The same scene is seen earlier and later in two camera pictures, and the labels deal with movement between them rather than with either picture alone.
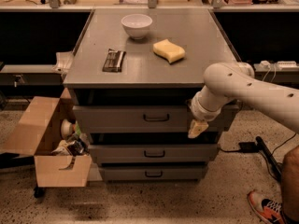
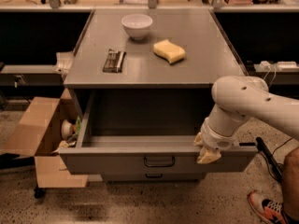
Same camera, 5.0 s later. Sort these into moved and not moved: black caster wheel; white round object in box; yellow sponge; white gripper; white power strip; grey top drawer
Moved: white gripper; grey top drawer
Not moved: white power strip; white round object in box; yellow sponge; black caster wheel
